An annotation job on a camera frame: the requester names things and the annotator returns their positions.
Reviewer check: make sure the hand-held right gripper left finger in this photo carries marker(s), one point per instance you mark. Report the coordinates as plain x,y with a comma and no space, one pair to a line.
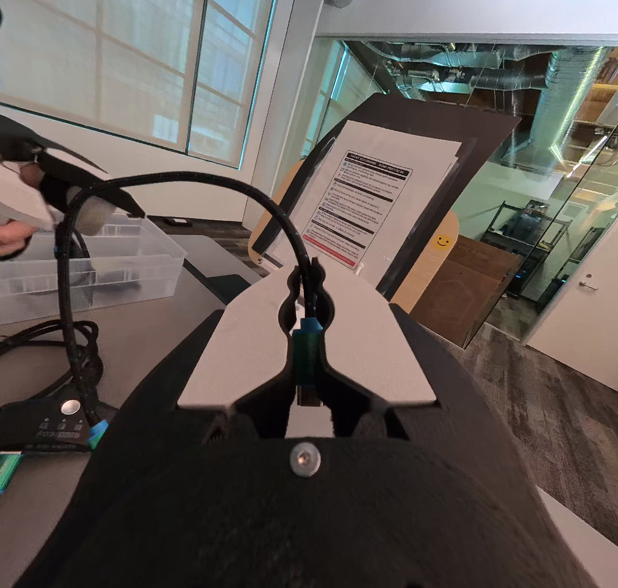
236,351

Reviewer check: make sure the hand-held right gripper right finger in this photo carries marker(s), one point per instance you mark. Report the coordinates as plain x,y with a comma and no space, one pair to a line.
381,351

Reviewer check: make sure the black hdmi switch box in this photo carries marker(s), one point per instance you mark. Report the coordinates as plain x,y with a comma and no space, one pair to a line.
29,419

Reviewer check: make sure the person's left hand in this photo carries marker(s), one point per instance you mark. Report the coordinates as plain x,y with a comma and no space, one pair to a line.
14,238

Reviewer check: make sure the brown cardboard box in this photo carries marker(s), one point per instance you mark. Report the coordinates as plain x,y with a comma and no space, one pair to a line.
463,298

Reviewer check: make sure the yellow smiley sticker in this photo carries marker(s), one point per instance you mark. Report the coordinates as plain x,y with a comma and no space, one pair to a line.
443,241

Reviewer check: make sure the clear plastic bin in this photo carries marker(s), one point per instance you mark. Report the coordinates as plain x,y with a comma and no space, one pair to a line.
145,259

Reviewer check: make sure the small black box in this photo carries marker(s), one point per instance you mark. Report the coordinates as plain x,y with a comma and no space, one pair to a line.
175,221

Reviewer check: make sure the framed glass window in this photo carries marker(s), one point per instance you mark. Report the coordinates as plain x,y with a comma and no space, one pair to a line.
120,42

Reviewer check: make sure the wooden instruction board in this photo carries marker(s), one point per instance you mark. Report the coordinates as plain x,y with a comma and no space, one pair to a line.
367,201

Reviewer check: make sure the white door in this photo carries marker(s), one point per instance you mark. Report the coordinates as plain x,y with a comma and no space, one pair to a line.
579,332

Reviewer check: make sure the green cardboard box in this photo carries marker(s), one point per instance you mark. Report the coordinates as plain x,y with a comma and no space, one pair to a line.
8,472

